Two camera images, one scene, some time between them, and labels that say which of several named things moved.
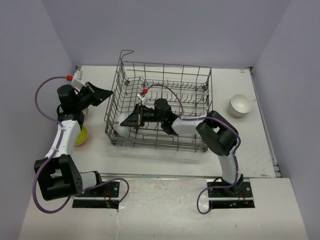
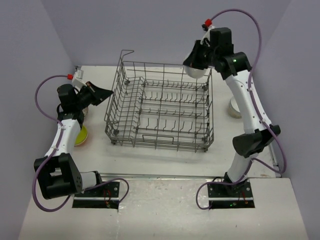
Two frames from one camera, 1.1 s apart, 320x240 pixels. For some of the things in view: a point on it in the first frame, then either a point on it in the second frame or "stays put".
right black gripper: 133,120 → 192,60
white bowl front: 122,130 → 194,73
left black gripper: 98,95 stays put
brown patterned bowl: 85,111 stays put
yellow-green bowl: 82,136 stays put
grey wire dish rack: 159,105 stays put
